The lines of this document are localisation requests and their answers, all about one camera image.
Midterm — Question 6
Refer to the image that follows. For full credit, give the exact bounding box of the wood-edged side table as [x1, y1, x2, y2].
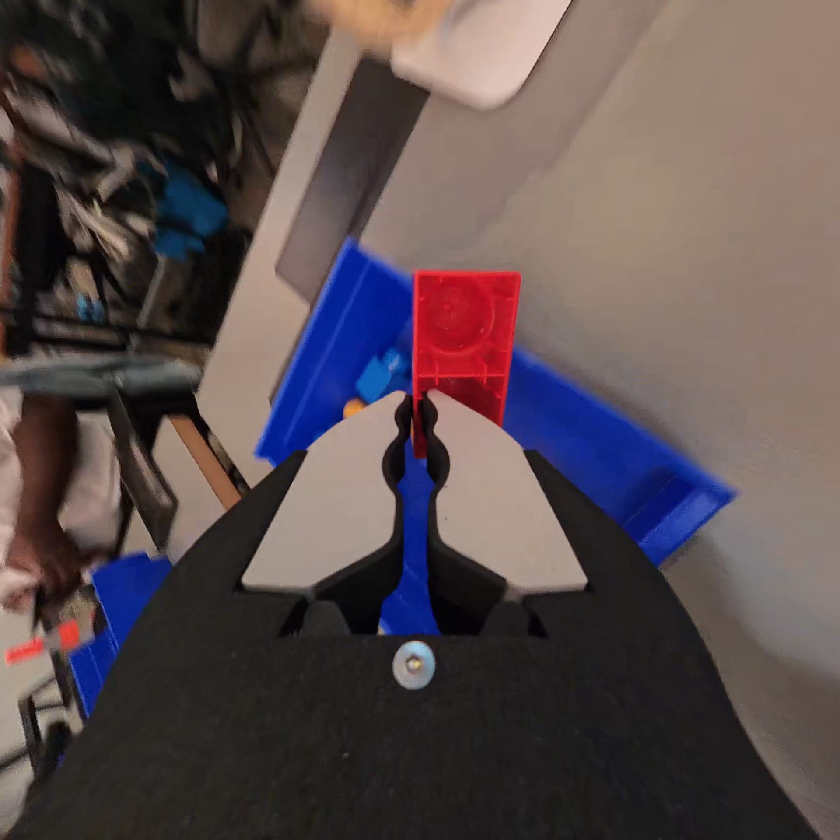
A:
[169, 415, 242, 511]

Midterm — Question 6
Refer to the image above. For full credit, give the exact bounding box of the grey desk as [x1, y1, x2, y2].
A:
[197, 0, 840, 821]

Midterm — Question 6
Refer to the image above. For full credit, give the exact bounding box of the white instruction stand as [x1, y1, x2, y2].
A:
[308, 0, 575, 111]

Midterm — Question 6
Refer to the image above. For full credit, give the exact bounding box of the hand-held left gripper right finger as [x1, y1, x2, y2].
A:
[423, 389, 588, 602]

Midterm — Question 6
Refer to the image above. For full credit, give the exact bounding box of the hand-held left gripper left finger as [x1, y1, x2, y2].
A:
[241, 392, 412, 601]

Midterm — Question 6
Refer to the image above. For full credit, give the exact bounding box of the blue one-stud block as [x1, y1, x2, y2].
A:
[357, 351, 411, 404]

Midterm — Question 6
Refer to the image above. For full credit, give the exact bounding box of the red toy block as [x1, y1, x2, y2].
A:
[412, 270, 522, 460]

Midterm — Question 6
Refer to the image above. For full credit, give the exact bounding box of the blue plastic bin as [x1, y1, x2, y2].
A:
[255, 238, 736, 637]
[69, 551, 173, 719]

